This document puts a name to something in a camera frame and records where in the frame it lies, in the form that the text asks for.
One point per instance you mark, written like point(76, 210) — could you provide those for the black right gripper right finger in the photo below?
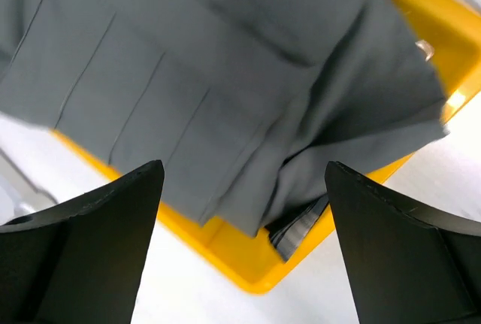
point(407, 262)

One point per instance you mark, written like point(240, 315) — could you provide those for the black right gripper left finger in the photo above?
point(82, 260)

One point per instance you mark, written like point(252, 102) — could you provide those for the grey pleated skirt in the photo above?
point(244, 101)

